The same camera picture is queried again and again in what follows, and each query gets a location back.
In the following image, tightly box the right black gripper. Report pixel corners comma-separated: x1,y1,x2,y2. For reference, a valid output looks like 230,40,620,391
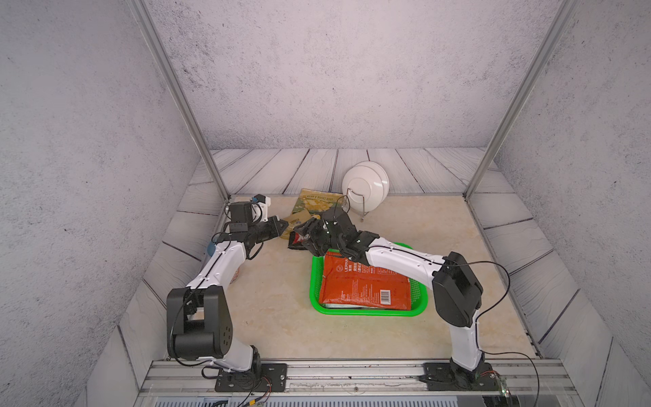
292,216,347,256

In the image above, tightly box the tan blue chips bag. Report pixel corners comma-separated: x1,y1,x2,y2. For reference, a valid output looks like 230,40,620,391
281,210,320,240

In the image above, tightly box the red beige chips bag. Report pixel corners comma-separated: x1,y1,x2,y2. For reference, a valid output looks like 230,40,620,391
318,251,411,311

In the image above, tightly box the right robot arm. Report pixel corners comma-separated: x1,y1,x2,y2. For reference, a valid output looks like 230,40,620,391
293,208,484,371

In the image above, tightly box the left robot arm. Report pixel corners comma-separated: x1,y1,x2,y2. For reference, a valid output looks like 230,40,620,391
166,194,288,376

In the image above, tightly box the tan green chips bag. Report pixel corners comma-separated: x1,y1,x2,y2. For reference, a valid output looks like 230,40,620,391
292,188,343,215

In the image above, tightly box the green plastic basket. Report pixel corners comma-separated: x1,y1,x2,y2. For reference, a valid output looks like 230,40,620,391
309,256,428,317

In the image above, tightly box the white plate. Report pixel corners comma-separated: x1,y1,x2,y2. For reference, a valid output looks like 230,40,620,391
342,161,390,207

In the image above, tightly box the wire plate rack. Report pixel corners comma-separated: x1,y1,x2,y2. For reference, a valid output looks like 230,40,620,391
345,188,383,220

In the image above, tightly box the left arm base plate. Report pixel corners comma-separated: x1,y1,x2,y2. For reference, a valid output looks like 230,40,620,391
215,363,288,393

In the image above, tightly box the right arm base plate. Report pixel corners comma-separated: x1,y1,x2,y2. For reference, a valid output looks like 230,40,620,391
418,361,501,392

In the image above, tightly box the aluminium front rail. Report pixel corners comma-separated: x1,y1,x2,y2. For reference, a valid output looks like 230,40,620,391
135,359,583,406

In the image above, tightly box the left aluminium frame post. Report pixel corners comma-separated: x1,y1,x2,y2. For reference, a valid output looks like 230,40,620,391
128,0,231,201

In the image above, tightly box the aluminium frame post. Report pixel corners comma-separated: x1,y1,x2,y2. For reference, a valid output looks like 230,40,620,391
463,0,579,203
128,0,231,201

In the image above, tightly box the right aluminium frame post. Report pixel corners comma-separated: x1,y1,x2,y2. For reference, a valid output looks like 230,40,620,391
463,0,579,203

